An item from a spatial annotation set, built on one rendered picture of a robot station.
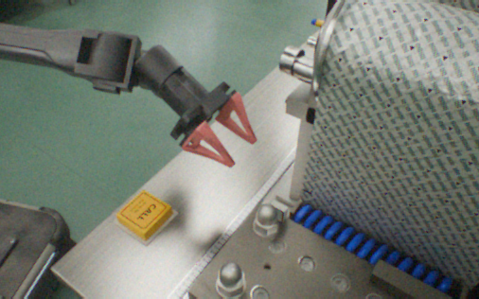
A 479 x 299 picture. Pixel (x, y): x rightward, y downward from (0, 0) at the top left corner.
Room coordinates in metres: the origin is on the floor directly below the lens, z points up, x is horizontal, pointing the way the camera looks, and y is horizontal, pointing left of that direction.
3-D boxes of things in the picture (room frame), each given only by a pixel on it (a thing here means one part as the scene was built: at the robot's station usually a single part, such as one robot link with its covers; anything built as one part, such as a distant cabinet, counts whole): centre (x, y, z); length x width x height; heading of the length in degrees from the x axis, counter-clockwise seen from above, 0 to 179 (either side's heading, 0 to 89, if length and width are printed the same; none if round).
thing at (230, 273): (0.21, 0.01, 1.05); 0.04 x 0.04 x 0.04
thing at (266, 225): (0.30, -0.04, 1.05); 0.04 x 0.04 x 0.04
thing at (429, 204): (0.28, -0.19, 1.11); 0.23 x 0.01 x 0.18; 55
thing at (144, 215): (0.40, 0.16, 0.91); 0.07 x 0.07 x 0.02; 55
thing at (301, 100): (0.45, -0.11, 1.05); 0.06 x 0.05 x 0.31; 55
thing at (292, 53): (0.47, -0.08, 1.18); 0.04 x 0.02 x 0.04; 145
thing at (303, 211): (0.26, -0.17, 1.03); 0.21 x 0.04 x 0.03; 55
